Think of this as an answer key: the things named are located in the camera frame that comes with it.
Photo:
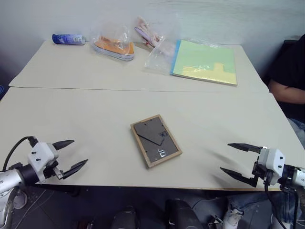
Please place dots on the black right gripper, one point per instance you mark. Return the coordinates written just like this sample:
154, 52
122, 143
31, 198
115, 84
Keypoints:
259, 173

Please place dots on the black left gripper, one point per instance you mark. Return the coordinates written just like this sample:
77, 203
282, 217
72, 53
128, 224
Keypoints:
51, 170

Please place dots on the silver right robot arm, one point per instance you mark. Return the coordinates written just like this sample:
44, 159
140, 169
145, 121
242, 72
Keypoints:
297, 177

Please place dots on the person's bare forearm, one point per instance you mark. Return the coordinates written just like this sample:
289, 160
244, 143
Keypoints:
288, 91

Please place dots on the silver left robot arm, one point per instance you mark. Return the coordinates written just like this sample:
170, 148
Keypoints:
10, 177

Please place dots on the ripped blue jeans legs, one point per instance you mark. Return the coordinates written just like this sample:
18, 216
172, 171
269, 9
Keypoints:
250, 205

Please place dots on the large dark rounded shape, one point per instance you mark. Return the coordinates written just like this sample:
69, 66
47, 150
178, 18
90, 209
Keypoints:
181, 214

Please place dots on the silver robot body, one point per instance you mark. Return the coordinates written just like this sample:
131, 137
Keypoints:
4, 207

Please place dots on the small dark rounded shape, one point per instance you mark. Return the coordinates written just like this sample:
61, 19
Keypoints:
125, 218

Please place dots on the blue object at table edge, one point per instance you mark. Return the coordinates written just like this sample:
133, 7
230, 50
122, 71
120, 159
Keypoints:
1, 92

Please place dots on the person in black shirt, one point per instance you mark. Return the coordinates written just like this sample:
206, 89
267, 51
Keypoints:
289, 69

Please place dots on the stack of coloured paper sheets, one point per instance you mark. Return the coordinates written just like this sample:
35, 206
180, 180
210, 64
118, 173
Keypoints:
205, 60

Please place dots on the blue printed tube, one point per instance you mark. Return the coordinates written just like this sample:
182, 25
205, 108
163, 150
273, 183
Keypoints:
68, 39

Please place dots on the plastic bag with orange paper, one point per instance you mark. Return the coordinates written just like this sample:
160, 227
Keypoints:
114, 46

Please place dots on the black chair back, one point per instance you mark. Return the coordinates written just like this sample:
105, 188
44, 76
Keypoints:
290, 41

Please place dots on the empty clear plastic bag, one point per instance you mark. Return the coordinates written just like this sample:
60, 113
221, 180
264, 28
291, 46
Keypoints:
159, 59

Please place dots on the plastic bag with pink items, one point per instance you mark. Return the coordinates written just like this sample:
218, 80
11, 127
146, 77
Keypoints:
149, 33

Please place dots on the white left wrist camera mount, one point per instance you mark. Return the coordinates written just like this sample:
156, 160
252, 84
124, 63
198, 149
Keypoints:
41, 155

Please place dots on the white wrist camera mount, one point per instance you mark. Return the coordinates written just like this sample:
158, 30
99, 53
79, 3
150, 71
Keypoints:
272, 162
41, 155

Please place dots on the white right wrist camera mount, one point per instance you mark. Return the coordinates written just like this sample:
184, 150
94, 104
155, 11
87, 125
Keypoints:
272, 162

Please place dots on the wooden picture frame face-down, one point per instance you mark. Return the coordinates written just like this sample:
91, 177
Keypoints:
156, 140

